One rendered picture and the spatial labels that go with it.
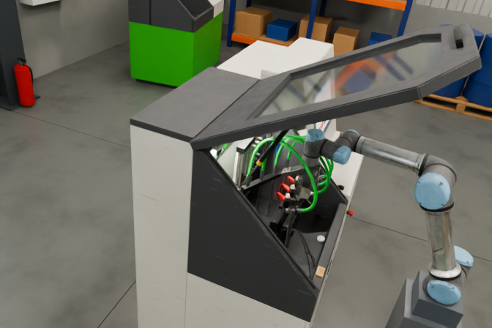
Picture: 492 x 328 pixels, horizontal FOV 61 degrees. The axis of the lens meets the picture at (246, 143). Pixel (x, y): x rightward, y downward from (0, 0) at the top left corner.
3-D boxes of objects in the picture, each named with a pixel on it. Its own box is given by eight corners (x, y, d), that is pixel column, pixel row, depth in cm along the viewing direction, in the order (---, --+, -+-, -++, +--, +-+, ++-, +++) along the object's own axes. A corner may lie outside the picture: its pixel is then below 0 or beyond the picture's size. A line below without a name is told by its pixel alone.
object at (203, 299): (281, 422, 214) (310, 323, 174) (181, 373, 230) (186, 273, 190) (315, 316, 271) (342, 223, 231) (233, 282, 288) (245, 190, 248)
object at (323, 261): (312, 315, 178) (319, 290, 169) (302, 311, 179) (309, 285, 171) (340, 228, 228) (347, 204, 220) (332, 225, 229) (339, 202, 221)
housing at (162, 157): (181, 373, 230) (193, 137, 154) (138, 351, 238) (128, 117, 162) (267, 222, 345) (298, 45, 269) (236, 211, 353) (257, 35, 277)
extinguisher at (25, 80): (28, 108, 463) (20, 61, 436) (17, 105, 467) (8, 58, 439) (39, 102, 477) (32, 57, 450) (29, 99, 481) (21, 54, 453)
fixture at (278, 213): (285, 252, 203) (290, 228, 195) (266, 244, 205) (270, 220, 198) (304, 211, 230) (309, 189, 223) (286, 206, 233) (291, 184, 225)
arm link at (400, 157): (466, 157, 161) (346, 121, 184) (460, 169, 152) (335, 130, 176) (457, 182, 166) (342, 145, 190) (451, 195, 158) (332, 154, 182)
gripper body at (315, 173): (313, 192, 183) (318, 170, 177) (294, 187, 185) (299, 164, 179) (317, 184, 189) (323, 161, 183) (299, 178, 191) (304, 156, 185)
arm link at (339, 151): (356, 142, 173) (332, 132, 178) (346, 152, 164) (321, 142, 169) (352, 158, 177) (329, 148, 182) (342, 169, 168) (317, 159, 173)
